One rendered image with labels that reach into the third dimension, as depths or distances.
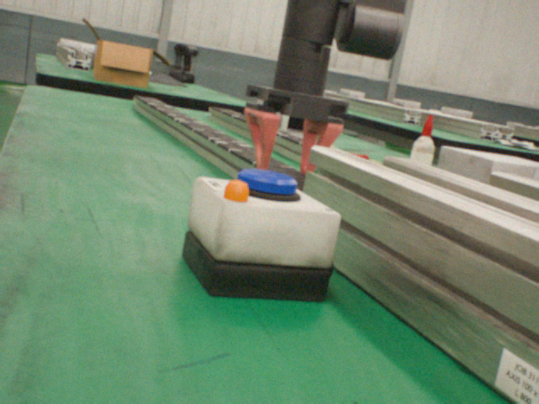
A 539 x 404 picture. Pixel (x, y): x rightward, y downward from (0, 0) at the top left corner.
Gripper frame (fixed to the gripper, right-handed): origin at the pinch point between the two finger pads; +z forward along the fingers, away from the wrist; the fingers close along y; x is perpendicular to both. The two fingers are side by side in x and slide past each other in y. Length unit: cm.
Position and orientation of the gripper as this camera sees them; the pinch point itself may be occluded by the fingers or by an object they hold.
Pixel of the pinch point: (283, 172)
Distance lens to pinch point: 78.6
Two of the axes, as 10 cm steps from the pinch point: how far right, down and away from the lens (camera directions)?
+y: 9.3, 1.0, 3.6
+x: -3.3, -2.2, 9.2
